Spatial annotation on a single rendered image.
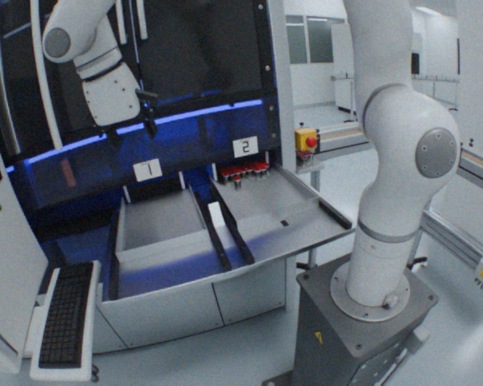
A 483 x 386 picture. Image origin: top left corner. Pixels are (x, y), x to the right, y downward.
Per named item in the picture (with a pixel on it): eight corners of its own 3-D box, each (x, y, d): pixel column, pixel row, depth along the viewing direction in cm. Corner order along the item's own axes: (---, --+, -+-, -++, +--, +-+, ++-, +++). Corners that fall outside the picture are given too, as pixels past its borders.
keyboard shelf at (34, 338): (41, 276, 77) (37, 271, 75) (102, 264, 82) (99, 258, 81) (14, 379, 38) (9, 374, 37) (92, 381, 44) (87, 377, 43)
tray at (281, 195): (210, 182, 104) (208, 174, 102) (273, 167, 110) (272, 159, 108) (237, 232, 75) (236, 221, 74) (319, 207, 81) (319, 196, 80)
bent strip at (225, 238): (211, 220, 81) (208, 203, 79) (220, 218, 82) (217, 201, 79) (224, 248, 69) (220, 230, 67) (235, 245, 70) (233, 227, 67)
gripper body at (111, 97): (70, 83, 38) (95, 131, 46) (113, 64, 36) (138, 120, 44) (90, 67, 43) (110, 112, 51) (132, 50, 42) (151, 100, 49)
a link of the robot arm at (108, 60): (66, 73, 36) (72, 87, 38) (104, 55, 35) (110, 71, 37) (88, 56, 42) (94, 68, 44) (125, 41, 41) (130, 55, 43)
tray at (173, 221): (124, 205, 96) (121, 196, 95) (190, 187, 102) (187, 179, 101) (119, 262, 67) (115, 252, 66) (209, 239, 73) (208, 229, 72)
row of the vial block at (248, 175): (224, 185, 101) (221, 173, 99) (269, 174, 105) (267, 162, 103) (225, 187, 99) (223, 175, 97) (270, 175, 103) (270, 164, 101)
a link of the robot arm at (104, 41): (108, 54, 35) (122, 41, 41) (83, -16, 25) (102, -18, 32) (67, 74, 35) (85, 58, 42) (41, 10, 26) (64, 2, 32)
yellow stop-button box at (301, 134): (292, 145, 107) (291, 129, 104) (307, 143, 109) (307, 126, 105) (301, 152, 101) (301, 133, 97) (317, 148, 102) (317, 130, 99)
